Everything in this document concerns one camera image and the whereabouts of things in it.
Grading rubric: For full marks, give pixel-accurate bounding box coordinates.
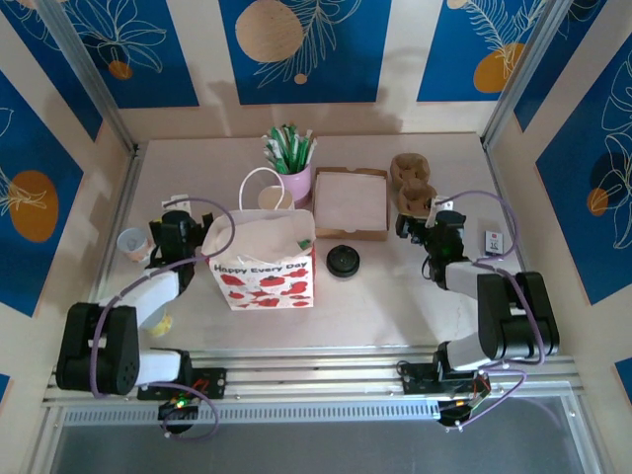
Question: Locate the brown pulp cup holder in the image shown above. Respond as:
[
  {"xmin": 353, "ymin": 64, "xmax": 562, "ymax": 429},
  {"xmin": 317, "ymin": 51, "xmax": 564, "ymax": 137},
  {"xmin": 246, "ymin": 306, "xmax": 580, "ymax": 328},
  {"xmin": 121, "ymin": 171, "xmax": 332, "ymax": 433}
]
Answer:
[{"xmin": 389, "ymin": 152, "xmax": 439, "ymax": 216}]

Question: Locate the black plastic cup lid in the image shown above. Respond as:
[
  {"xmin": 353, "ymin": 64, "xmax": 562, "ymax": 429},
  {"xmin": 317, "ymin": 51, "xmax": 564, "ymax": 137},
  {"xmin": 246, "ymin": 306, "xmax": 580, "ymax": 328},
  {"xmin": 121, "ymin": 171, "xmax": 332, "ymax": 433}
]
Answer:
[{"xmin": 325, "ymin": 243, "xmax": 360, "ymax": 278}]

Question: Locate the small clear plastic cup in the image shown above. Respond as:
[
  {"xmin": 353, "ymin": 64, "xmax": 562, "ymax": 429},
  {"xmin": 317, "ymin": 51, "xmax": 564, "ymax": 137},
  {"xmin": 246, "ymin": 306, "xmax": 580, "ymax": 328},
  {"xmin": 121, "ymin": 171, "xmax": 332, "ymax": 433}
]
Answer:
[{"xmin": 117, "ymin": 226, "xmax": 152, "ymax": 263}]

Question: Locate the small white card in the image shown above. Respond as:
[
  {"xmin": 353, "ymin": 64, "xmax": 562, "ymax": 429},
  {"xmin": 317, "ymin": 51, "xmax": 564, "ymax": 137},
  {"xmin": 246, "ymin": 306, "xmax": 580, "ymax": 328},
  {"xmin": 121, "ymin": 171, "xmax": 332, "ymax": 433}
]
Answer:
[{"xmin": 483, "ymin": 229, "xmax": 505, "ymax": 257}]

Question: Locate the brown cardboard box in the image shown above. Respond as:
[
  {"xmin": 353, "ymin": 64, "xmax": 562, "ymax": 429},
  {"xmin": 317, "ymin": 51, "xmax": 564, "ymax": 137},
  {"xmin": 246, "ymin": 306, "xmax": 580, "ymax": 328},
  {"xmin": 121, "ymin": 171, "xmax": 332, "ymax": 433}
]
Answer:
[{"xmin": 311, "ymin": 166, "xmax": 390, "ymax": 242}]

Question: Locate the white paper cup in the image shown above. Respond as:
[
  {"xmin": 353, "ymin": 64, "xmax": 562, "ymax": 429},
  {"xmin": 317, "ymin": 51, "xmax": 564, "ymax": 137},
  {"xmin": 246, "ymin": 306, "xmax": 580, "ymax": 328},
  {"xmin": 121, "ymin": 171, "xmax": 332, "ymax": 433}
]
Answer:
[{"xmin": 256, "ymin": 185, "xmax": 296, "ymax": 212}]

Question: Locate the white napkin stack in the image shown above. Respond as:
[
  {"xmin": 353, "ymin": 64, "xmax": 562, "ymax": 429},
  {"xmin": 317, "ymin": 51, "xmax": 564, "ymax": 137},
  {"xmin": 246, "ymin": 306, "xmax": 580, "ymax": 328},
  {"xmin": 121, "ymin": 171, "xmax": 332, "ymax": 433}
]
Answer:
[{"xmin": 315, "ymin": 171, "xmax": 387, "ymax": 232}]

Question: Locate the white red-poppy paper bag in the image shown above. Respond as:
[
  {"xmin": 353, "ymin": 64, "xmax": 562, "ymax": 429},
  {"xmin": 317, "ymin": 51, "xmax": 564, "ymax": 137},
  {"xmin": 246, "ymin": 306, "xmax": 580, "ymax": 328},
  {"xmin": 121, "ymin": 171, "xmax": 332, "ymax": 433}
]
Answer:
[{"xmin": 200, "ymin": 166, "xmax": 317, "ymax": 312}]

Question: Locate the pink plastic cup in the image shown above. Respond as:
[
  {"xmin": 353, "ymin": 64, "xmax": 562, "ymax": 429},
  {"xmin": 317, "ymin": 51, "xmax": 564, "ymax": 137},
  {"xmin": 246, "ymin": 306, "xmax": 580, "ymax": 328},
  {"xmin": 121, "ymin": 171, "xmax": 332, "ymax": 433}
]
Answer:
[{"xmin": 274, "ymin": 162, "xmax": 313, "ymax": 203}]

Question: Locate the black controller board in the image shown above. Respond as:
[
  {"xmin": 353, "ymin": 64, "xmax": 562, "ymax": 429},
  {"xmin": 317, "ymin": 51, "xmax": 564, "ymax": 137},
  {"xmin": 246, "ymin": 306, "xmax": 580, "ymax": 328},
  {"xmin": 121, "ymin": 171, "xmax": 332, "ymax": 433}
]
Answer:
[
  {"xmin": 437, "ymin": 374, "xmax": 491, "ymax": 427},
  {"xmin": 157, "ymin": 397, "xmax": 199, "ymax": 422}
]

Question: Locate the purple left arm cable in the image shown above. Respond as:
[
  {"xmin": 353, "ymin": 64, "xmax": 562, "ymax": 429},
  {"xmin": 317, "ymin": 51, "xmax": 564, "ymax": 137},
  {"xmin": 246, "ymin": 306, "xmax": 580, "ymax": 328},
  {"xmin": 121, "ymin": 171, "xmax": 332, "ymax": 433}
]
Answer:
[{"xmin": 88, "ymin": 197, "xmax": 236, "ymax": 399}]

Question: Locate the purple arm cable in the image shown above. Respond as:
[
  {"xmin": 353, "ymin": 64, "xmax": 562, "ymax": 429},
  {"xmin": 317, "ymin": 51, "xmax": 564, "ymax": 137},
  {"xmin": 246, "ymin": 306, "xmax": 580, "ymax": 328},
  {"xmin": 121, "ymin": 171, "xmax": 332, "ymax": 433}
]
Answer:
[
  {"xmin": 443, "ymin": 190, "xmax": 549, "ymax": 371},
  {"xmin": 88, "ymin": 197, "xmax": 236, "ymax": 399}
]

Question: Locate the aluminium side frame rail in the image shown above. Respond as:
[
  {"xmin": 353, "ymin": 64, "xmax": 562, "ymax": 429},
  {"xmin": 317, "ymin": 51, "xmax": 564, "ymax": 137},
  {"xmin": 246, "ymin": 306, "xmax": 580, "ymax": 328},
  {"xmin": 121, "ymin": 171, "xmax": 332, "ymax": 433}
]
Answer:
[{"xmin": 96, "ymin": 142, "xmax": 142, "ymax": 302}]

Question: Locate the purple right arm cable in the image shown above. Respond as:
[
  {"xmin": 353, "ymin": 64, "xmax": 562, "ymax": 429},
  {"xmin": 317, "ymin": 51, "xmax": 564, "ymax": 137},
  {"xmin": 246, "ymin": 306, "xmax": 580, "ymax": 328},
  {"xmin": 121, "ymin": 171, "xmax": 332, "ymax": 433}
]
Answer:
[{"xmin": 443, "ymin": 190, "xmax": 549, "ymax": 371}]

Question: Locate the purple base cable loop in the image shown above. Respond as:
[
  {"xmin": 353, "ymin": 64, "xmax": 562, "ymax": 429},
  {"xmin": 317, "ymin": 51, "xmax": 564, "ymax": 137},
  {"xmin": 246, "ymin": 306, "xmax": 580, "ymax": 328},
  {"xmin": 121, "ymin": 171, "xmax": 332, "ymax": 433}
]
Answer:
[
  {"xmin": 160, "ymin": 394, "xmax": 222, "ymax": 440},
  {"xmin": 443, "ymin": 367, "xmax": 528, "ymax": 435}
]

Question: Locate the aluminium front frame rail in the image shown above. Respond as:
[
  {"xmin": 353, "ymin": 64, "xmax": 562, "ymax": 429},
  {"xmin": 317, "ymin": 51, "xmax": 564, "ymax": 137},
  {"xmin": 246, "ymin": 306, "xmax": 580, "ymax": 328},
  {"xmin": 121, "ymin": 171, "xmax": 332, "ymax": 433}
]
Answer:
[{"xmin": 41, "ymin": 345, "xmax": 587, "ymax": 411}]

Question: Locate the aluminium frame post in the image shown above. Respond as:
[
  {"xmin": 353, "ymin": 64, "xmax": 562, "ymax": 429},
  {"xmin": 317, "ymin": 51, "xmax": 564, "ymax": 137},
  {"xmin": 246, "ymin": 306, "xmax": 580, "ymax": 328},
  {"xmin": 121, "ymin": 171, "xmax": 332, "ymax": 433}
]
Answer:
[
  {"xmin": 37, "ymin": 0, "xmax": 142, "ymax": 154},
  {"xmin": 481, "ymin": 0, "xmax": 577, "ymax": 149}
]

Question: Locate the slotted grey cable duct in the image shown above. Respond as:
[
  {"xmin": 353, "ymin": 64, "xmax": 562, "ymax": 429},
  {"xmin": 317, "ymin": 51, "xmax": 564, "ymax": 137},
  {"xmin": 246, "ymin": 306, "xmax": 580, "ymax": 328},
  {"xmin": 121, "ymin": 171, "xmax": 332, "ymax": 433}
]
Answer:
[{"xmin": 61, "ymin": 400, "xmax": 443, "ymax": 425}]

